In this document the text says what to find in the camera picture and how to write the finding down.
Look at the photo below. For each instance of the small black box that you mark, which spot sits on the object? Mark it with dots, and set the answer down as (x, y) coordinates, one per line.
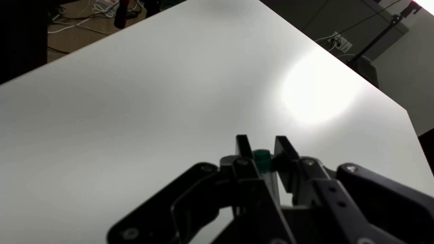
(369, 71)

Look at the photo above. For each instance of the bright LED light panel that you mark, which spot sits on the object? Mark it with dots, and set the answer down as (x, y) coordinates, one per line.
(428, 2)

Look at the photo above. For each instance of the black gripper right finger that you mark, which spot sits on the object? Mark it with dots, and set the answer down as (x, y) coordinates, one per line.
(371, 203)

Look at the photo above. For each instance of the wide black equipment case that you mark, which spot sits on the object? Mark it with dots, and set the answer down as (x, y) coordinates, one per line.
(429, 150)

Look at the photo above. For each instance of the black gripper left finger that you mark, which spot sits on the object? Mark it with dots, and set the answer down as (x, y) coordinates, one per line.
(204, 207)

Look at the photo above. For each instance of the green marker pen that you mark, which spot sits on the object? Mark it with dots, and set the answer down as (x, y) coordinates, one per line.
(262, 158)

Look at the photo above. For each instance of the black light stand pole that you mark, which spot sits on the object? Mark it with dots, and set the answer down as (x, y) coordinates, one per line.
(380, 33)

